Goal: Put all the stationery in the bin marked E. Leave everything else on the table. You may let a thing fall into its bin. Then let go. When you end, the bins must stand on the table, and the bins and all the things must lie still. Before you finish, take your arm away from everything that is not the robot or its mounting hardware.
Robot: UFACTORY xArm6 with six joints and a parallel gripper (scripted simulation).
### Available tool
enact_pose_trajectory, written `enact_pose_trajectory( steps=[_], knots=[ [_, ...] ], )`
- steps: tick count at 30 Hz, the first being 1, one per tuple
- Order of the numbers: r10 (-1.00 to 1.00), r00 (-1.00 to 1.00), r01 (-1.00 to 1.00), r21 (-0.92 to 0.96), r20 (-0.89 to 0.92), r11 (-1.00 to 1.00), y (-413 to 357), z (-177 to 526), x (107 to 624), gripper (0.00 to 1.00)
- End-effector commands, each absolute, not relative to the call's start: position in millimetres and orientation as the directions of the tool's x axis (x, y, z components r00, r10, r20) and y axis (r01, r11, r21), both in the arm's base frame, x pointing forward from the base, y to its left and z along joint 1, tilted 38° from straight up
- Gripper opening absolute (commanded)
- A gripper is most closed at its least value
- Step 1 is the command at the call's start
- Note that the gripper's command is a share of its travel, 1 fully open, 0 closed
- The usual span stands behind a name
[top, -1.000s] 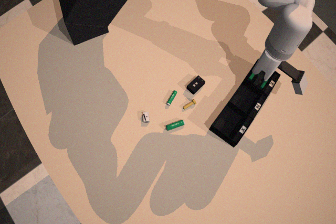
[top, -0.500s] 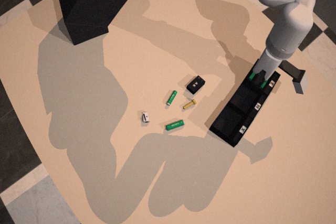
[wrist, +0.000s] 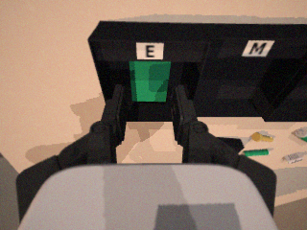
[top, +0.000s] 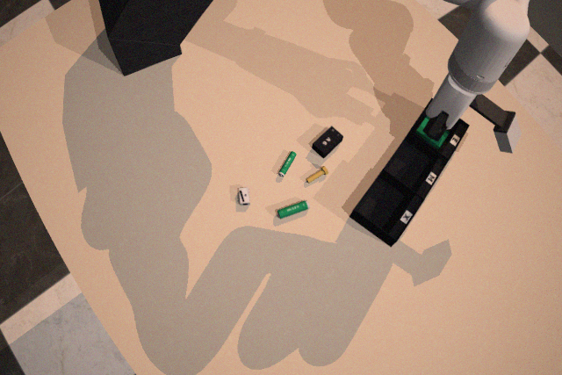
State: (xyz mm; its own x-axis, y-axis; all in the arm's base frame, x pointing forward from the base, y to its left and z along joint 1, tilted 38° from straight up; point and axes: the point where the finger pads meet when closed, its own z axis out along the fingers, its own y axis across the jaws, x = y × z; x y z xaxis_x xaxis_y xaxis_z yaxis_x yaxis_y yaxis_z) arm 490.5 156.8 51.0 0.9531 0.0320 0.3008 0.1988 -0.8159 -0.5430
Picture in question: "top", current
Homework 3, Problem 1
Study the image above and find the black rack of three bins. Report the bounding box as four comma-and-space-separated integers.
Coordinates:
350, 98, 470, 247

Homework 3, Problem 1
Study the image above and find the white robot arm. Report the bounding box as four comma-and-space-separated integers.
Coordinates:
444, 0, 530, 154

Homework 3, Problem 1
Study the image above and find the grey pencil sharpener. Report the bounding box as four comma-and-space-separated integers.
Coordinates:
239, 187, 250, 206

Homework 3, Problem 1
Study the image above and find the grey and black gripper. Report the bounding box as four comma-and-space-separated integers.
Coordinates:
423, 61, 489, 141

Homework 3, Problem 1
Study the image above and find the brass hex bolt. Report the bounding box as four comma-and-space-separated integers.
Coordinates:
307, 166, 328, 183

